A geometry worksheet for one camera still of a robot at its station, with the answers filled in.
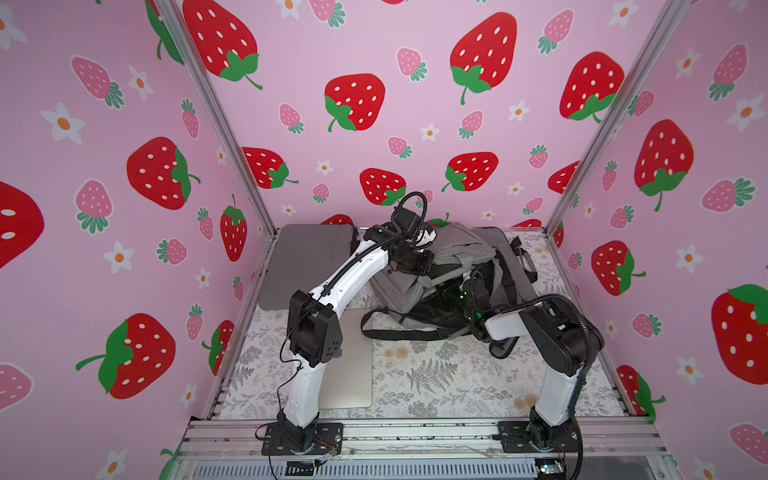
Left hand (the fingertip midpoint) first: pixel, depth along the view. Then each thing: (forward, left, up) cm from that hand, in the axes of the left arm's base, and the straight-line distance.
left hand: (437, 270), depth 84 cm
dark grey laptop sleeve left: (+25, +52, -23) cm, 62 cm away
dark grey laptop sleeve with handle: (+4, -25, -10) cm, 28 cm away
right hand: (+3, +3, -9) cm, 10 cm away
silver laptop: (-25, +26, -20) cm, 41 cm away
